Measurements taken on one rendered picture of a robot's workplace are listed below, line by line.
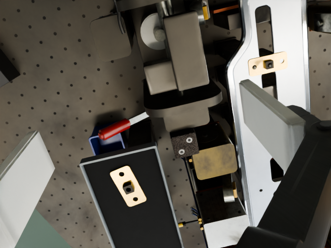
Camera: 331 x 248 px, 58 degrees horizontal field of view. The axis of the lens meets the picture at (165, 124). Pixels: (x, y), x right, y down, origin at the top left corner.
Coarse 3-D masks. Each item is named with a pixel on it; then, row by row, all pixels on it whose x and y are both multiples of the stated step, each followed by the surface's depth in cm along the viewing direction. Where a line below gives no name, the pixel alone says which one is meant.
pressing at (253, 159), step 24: (240, 0) 59; (264, 0) 59; (288, 0) 60; (288, 24) 62; (240, 48) 62; (288, 48) 63; (240, 72) 65; (288, 72) 66; (288, 96) 68; (240, 120) 69; (240, 144) 71; (240, 168) 74; (264, 168) 75; (264, 192) 78
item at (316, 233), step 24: (312, 144) 11; (288, 168) 10; (312, 168) 10; (288, 192) 9; (312, 192) 9; (264, 216) 8; (288, 216) 8; (312, 216) 8; (240, 240) 7; (264, 240) 7; (288, 240) 7; (312, 240) 8
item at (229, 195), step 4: (224, 176) 69; (228, 176) 68; (224, 180) 67; (228, 180) 67; (224, 184) 66; (228, 184) 66; (232, 184) 67; (224, 188) 65; (228, 188) 65; (232, 188) 65; (224, 192) 64; (228, 192) 64; (232, 192) 64; (236, 192) 65; (224, 196) 64; (228, 196) 64; (232, 196) 64; (236, 196) 65; (228, 200) 64; (232, 200) 64
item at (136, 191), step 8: (120, 168) 53; (128, 168) 53; (112, 176) 54; (120, 176) 54; (128, 176) 54; (120, 184) 54; (128, 184) 54; (136, 184) 55; (120, 192) 55; (128, 192) 54; (136, 192) 55; (128, 200) 56; (136, 200) 56; (144, 200) 56
